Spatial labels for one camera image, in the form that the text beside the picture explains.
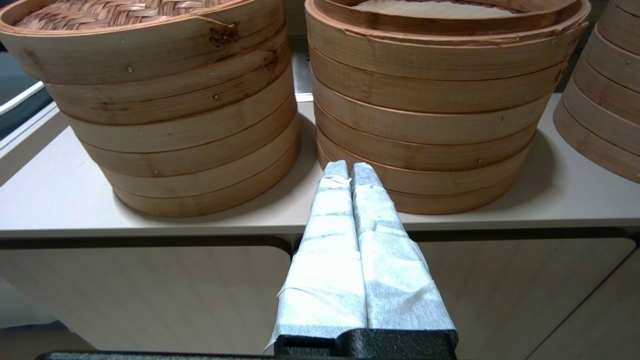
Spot bamboo steamer stack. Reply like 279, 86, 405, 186
67, 65, 302, 219
552, 0, 640, 183
304, 0, 591, 216

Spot beige cabinet door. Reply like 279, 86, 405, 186
292, 239, 638, 360
527, 247, 640, 360
0, 245, 293, 356

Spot white round liner paper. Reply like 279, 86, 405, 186
350, 0, 521, 20

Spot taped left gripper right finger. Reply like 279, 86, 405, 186
351, 162, 458, 332

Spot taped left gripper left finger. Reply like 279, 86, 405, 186
264, 160, 368, 353

